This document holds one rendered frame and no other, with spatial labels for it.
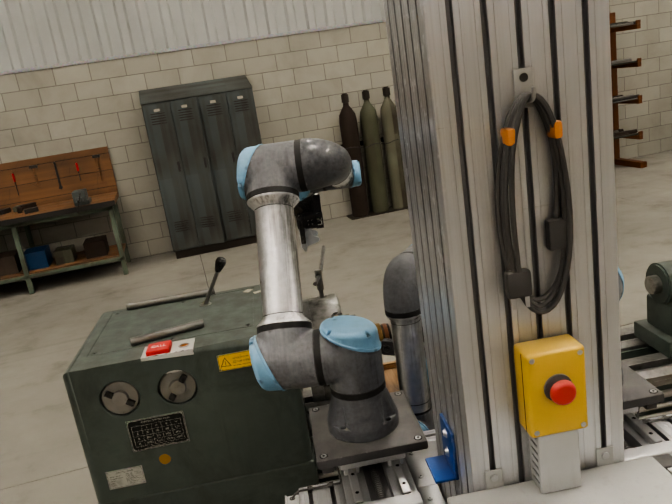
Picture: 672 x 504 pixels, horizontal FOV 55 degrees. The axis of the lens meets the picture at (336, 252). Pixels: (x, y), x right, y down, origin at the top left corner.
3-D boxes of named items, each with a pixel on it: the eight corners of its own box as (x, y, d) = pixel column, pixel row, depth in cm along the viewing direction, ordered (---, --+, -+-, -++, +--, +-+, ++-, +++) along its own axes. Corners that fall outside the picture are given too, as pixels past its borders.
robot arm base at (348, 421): (406, 434, 132) (400, 390, 129) (332, 448, 131) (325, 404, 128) (391, 399, 146) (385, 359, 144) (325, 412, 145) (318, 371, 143)
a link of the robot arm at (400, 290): (410, 267, 150) (432, 452, 163) (428, 253, 159) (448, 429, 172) (365, 266, 156) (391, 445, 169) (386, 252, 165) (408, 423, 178)
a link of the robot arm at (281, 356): (323, 384, 127) (297, 129, 141) (248, 393, 129) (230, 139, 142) (330, 387, 139) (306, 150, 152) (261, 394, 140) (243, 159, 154)
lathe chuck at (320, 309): (329, 417, 187) (311, 312, 182) (319, 378, 218) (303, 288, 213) (359, 411, 188) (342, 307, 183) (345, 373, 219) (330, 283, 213)
